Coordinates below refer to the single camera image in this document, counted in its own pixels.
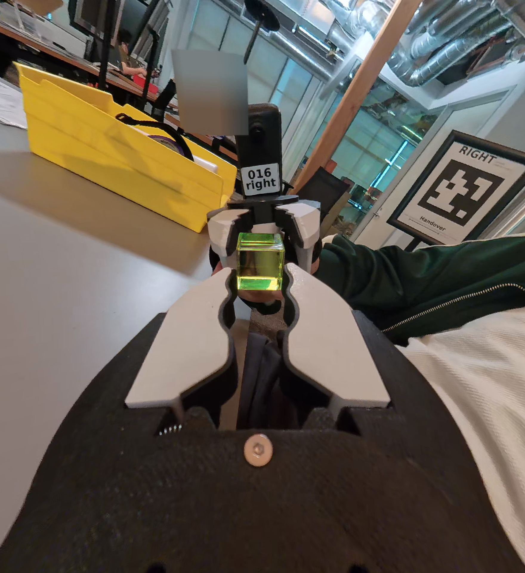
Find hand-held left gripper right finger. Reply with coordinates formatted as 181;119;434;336
282;263;391;419

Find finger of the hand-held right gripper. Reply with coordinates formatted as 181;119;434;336
207;208;253;270
276;202;322;275

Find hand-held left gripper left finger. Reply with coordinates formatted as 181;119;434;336
125;268;238;417

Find green transparent cube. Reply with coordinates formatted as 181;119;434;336
237;233;285;292

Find yellow storage bin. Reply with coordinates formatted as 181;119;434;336
14;62;237;233

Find person's right forearm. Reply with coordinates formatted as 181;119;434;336
318;233;525;314

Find grey desk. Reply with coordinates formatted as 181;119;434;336
0;67;256;560

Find person's right hand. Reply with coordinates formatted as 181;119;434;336
212;261;285;312

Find black office chair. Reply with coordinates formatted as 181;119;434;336
307;167;351;224

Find black disc pole fixture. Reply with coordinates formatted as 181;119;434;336
244;0;279;64

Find black framed marker sign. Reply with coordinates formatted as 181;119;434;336
387;130;525;251

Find silver ventilation ducts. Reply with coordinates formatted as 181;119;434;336
316;0;525;88

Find black monitor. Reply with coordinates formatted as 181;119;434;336
68;0;126;38

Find wooden post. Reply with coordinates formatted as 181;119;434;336
289;0;424;193

